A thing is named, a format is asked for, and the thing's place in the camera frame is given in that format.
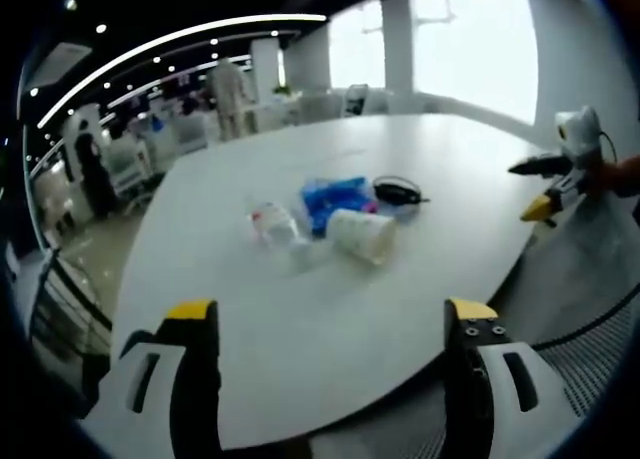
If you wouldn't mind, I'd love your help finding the white chair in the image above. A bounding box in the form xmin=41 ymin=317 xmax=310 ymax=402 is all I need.
xmin=343 ymin=83 xmax=371 ymax=119

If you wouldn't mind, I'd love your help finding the curved ceiling light strip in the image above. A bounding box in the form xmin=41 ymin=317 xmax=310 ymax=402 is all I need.
xmin=35 ymin=12 xmax=329 ymax=130

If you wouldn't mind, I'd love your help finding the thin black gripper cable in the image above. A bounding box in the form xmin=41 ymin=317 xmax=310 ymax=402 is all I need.
xmin=598 ymin=130 xmax=620 ymax=163

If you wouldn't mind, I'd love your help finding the white paper cup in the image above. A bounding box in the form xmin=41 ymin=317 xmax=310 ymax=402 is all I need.
xmin=327 ymin=207 xmax=398 ymax=268

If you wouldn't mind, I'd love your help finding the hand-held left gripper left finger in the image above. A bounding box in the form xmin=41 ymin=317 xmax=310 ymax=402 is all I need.
xmin=82 ymin=298 xmax=224 ymax=459

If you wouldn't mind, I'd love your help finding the white tabletop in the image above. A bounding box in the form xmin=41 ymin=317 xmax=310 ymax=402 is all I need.
xmin=110 ymin=112 xmax=566 ymax=438

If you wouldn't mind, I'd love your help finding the dark metal railing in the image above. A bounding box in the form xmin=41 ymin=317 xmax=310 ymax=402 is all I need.
xmin=28 ymin=251 xmax=115 ymax=356

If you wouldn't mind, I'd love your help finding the blue plastic bag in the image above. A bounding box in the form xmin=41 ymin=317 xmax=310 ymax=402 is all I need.
xmin=298 ymin=176 xmax=382 ymax=238

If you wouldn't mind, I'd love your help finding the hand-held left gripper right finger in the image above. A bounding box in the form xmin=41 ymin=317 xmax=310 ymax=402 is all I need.
xmin=443 ymin=297 xmax=572 ymax=459

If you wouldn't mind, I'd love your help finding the person's right hand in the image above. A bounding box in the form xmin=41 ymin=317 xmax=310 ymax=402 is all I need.
xmin=583 ymin=153 xmax=640 ymax=199

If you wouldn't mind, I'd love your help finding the clear plastic bottle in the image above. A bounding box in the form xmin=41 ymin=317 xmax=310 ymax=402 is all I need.
xmin=244 ymin=198 xmax=312 ymax=254

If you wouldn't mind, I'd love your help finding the ceiling air vent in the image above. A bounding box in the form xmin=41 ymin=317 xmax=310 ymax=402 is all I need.
xmin=33 ymin=42 xmax=95 ymax=88

